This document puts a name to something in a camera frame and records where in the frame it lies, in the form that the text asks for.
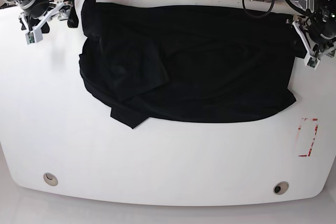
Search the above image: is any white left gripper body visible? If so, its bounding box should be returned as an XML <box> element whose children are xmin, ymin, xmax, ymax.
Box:
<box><xmin>292</xmin><ymin>16</ymin><xmax>335</xmax><ymax>60</ymax></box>

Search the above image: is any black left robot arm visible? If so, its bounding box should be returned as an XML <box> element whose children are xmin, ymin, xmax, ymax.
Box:
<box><xmin>285</xmin><ymin>0</ymin><xmax>335</xmax><ymax>68</ymax></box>

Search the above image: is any right table grommet hole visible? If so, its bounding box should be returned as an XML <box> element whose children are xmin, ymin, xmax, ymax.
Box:
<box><xmin>273</xmin><ymin>182</ymin><xmax>289</xmax><ymax>195</ymax></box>

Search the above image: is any red tape rectangle marking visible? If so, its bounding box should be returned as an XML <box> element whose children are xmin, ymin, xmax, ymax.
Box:
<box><xmin>295</xmin><ymin>118</ymin><xmax>319</xmax><ymax>157</ymax></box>

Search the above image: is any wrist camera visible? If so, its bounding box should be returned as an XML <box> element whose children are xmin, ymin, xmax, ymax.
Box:
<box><xmin>25</xmin><ymin>29</ymin><xmax>43</xmax><ymax>45</ymax></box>
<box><xmin>303</xmin><ymin>54</ymin><xmax>320</xmax><ymax>70</ymax></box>

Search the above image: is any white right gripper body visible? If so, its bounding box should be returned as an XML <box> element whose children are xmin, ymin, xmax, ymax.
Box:
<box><xmin>19</xmin><ymin>0</ymin><xmax>75</xmax><ymax>31</ymax></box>

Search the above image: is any left table grommet hole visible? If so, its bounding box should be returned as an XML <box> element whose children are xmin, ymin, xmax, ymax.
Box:
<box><xmin>43</xmin><ymin>173</ymin><xmax>58</xmax><ymax>187</ymax></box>

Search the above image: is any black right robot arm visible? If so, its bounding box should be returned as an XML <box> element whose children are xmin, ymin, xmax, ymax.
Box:
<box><xmin>3</xmin><ymin>0</ymin><xmax>79</xmax><ymax>40</ymax></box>

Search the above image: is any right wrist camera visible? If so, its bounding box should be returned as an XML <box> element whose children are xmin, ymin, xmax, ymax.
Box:
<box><xmin>25</xmin><ymin>29</ymin><xmax>43</xmax><ymax>45</ymax></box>

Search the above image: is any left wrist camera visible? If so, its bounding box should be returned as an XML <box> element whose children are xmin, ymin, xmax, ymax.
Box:
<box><xmin>303</xmin><ymin>54</ymin><xmax>320</xmax><ymax>70</ymax></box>

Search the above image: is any table grommet hole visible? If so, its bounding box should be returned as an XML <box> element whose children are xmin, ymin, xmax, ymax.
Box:
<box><xmin>273</xmin><ymin>182</ymin><xmax>289</xmax><ymax>195</ymax></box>
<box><xmin>43</xmin><ymin>173</ymin><xmax>58</xmax><ymax>187</ymax></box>

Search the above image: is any black T-shirt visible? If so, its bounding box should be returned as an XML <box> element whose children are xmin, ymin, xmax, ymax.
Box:
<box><xmin>79</xmin><ymin>0</ymin><xmax>306</xmax><ymax>128</ymax></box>

